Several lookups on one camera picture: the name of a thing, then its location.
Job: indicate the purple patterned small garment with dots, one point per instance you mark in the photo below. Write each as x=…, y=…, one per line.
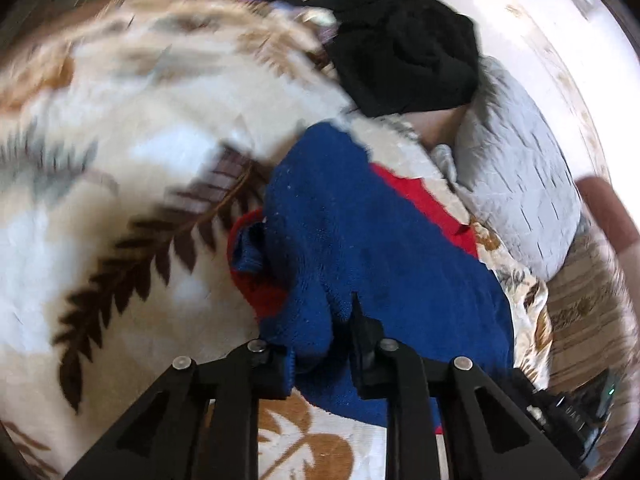
x=322, y=22

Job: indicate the navy blue knit garment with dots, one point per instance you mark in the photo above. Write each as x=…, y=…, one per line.
x=334, y=235

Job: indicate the striped floral bed sheet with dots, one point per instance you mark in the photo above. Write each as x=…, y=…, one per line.
x=594, y=327

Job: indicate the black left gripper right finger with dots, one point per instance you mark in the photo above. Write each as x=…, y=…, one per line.
x=446, y=419

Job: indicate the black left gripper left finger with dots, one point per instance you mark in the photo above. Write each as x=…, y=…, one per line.
x=196, y=421

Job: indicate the black clothing pile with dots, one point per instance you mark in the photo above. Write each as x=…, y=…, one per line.
x=403, y=56

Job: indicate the black device with green light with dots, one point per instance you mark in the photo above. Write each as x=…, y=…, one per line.
x=572, y=420

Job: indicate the leaf pattern fleece blanket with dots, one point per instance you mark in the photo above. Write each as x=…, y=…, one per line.
x=113, y=248

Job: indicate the grey quilted pillow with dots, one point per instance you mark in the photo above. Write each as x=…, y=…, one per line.
x=510, y=174

